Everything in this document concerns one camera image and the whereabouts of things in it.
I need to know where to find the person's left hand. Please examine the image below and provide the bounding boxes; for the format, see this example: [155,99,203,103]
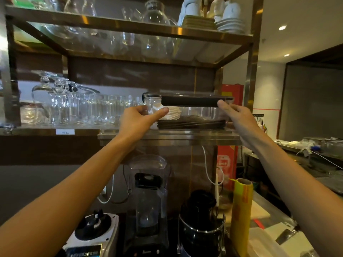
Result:
[118,105,169,146]

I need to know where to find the person's right hand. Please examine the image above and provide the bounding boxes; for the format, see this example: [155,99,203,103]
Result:
[217,100,266,145]

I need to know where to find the clear container with black lid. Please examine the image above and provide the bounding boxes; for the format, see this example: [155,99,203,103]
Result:
[142,92,234,130]

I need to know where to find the person's right forearm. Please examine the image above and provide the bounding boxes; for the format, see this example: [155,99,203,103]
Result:
[241,132,343,257]

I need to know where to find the person's left forearm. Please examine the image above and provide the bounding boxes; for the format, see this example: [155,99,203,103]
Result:
[0,133,134,257]

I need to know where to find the stack of white paper filters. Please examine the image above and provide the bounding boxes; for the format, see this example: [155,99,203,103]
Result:
[152,104,182,121]

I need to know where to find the stack of dark flat coasters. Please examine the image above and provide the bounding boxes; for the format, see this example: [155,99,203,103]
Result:
[157,117,226,130]

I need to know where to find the red cabinet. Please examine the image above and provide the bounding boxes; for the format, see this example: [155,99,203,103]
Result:
[216,84,245,191]

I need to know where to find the row of clear drinking glasses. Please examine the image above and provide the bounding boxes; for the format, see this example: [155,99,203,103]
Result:
[48,91,147,126]

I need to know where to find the stack of white saucers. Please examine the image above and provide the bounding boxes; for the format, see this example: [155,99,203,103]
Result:
[215,18,246,34]

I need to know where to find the metal shelf rack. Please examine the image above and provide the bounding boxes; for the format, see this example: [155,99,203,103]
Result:
[0,0,265,147]

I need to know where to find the pile of clear plastic bags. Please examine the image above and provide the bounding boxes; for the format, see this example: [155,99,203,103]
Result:
[278,136,343,159]

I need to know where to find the stack of green square plates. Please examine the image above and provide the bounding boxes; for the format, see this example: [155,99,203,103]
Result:
[182,15,217,30]

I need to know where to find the round glass carafe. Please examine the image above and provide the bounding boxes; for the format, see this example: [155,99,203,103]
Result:
[141,0,178,26]

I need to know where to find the clear glass jug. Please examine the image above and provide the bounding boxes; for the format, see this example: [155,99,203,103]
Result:
[122,7,143,22]

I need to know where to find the stack of white cups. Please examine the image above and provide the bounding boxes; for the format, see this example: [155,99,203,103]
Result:
[178,0,242,26]

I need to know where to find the wooden cutting board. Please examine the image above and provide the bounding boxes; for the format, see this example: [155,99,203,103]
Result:
[250,200,272,220]

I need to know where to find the yellow cling film roll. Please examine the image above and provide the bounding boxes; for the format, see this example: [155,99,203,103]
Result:
[230,178,254,257]

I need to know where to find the clear glass pitcher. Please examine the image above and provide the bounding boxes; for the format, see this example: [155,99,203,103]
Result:
[31,70,71,125]

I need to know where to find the black blender jug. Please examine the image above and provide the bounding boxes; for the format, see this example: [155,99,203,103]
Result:
[176,189,227,257]

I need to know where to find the small glass jar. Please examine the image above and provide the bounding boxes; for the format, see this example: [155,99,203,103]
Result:
[20,103,45,124]

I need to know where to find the clear stemmed glasses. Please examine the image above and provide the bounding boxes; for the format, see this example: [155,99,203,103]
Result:
[63,0,98,17]

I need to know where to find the white blender base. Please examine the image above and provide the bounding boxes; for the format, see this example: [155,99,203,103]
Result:
[63,210,120,257]

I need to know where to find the white plastic tray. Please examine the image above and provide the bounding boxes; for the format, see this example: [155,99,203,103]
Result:
[248,227,290,257]

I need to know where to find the white power cable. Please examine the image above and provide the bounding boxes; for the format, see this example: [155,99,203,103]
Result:
[97,173,115,204]
[202,145,225,186]

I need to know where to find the blender with clear enclosure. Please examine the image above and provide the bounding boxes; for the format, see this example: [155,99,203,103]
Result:
[123,155,172,257]

